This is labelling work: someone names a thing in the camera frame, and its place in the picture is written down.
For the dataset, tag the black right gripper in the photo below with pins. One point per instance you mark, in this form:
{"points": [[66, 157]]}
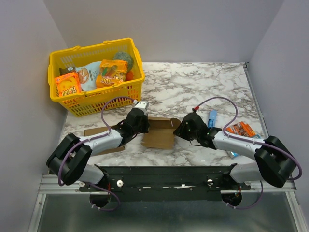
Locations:
{"points": [[184, 128]]}

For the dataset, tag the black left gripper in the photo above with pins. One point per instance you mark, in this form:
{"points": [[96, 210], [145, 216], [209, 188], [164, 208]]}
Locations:
{"points": [[145, 129]]}

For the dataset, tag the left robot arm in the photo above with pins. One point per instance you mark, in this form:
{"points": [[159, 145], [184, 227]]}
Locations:
{"points": [[69, 161]]}

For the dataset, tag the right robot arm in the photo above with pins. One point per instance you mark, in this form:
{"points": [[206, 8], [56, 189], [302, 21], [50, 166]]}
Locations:
{"points": [[272, 162]]}

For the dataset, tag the blue small box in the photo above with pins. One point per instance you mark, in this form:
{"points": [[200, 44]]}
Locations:
{"points": [[212, 118]]}

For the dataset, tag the orange small box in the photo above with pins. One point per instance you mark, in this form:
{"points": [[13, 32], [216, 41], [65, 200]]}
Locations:
{"points": [[242, 129]]}

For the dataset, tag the orange snack box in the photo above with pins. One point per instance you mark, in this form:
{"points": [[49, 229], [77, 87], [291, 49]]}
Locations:
{"points": [[68, 84]]}

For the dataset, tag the orange round fruit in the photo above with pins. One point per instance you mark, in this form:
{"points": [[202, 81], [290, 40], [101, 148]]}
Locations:
{"points": [[130, 75]]}

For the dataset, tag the light blue mint pack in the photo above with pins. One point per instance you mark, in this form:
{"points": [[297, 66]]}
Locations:
{"points": [[245, 146]]}

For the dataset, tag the yellow mango gummy bag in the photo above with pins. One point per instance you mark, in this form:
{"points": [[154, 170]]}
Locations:
{"points": [[112, 72]]}

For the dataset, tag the grey green round sponge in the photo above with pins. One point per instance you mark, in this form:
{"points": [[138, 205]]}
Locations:
{"points": [[125, 57]]}

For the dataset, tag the yellow plastic shopping basket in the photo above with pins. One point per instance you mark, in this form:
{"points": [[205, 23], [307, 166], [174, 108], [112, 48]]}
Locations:
{"points": [[90, 102]]}

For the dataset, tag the light blue cassava chips bag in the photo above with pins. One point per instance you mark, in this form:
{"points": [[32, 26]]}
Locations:
{"points": [[88, 75]]}

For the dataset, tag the dark brown snack packet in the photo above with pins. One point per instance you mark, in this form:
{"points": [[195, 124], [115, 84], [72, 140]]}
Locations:
{"points": [[67, 70]]}

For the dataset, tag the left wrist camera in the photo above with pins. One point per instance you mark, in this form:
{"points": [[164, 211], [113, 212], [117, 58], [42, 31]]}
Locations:
{"points": [[141, 105]]}

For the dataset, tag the black mounting base plate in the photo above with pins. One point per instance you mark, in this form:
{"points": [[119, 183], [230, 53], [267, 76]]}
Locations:
{"points": [[178, 183]]}

